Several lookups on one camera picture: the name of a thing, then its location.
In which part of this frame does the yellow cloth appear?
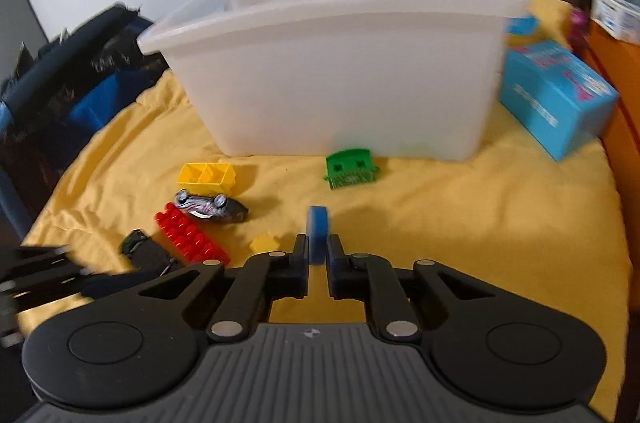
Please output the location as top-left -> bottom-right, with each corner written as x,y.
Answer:
25,73 -> 632,419

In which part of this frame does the small yellow flat piece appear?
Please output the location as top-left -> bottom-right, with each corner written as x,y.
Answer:
250,233 -> 280,254

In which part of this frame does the orange box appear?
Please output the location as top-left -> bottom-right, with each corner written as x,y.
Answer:
585,21 -> 639,224

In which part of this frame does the white blue small carton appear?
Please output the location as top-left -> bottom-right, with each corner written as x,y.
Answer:
590,0 -> 640,45

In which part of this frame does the red toy brick plate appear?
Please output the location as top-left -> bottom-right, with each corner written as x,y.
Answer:
154,203 -> 230,266

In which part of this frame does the silver patterned toy car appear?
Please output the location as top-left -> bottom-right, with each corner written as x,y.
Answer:
174,189 -> 248,224

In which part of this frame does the white translucent plastic bin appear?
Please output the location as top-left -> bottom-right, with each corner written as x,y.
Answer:
138,0 -> 529,161

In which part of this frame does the small black toy car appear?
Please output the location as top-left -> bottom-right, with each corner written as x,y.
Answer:
120,230 -> 183,278

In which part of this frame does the green toy fence piece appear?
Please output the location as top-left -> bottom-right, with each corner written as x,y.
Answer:
324,148 -> 378,190

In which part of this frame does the light blue cardboard box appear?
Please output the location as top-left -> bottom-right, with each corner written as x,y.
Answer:
499,40 -> 618,162

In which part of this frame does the blue round disc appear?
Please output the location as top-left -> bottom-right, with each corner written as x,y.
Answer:
306,206 -> 330,266

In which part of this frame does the large yellow toy brick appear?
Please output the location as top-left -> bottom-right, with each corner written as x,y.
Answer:
176,163 -> 236,195

